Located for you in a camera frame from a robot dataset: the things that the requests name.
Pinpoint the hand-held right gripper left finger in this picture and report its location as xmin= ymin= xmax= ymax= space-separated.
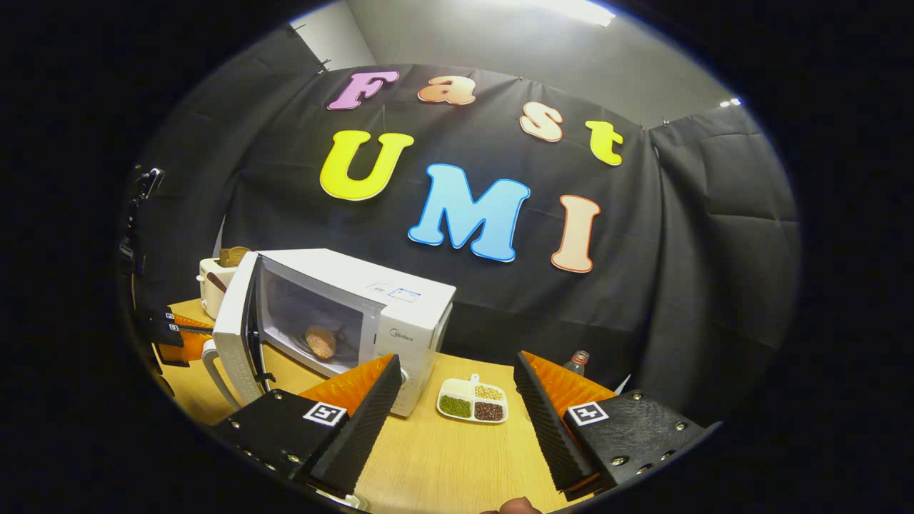
xmin=212 ymin=353 xmax=403 ymax=498

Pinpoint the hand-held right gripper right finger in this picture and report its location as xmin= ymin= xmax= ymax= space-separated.
xmin=514 ymin=350 xmax=722 ymax=500

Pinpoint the brown bread roll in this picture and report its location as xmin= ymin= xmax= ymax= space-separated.
xmin=305 ymin=326 xmax=338 ymax=360

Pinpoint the white microwave oven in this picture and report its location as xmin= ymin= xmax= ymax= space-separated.
xmin=202 ymin=248 xmax=458 ymax=418

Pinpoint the white toaster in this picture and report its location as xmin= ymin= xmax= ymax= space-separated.
xmin=198 ymin=257 xmax=233 ymax=320

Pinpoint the white divided plate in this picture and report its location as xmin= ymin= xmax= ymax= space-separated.
xmin=436 ymin=373 xmax=509 ymax=424

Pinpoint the black backdrop cloth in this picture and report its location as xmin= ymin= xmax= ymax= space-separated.
xmin=121 ymin=25 xmax=800 ymax=422

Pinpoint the large ceiling light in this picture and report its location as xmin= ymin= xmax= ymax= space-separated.
xmin=493 ymin=0 xmax=616 ymax=28

